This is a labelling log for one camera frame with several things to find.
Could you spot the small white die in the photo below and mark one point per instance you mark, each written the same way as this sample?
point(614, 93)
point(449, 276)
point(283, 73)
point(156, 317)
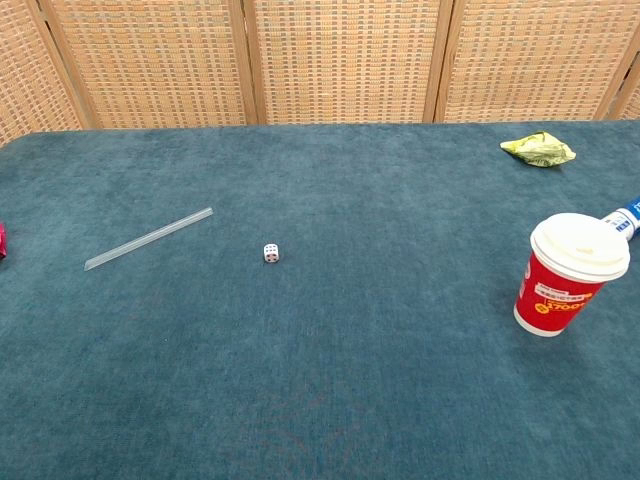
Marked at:
point(271, 253)

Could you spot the teal table cloth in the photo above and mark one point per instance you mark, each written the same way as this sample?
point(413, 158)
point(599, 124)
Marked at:
point(350, 375)

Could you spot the transparent plastic ruler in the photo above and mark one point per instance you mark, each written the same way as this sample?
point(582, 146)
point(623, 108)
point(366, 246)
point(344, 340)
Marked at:
point(150, 238)

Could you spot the woven wicker screen panel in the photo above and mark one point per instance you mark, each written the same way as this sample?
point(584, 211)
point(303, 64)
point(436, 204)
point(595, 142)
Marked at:
point(633, 97)
point(25, 75)
point(535, 60)
point(345, 60)
point(150, 60)

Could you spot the green crumpled snack packet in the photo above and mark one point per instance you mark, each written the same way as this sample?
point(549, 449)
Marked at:
point(540, 150)

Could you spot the red paper cup white lid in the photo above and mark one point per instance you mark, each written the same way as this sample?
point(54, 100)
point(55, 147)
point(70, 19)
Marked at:
point(555, 300)

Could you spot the blue white toothpaste tube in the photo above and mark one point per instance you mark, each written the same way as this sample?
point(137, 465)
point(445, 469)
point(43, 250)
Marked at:
point(626, 216)

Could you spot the pink white spout pouch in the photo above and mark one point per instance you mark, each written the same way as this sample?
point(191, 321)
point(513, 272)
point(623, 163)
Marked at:
point(2, 241)

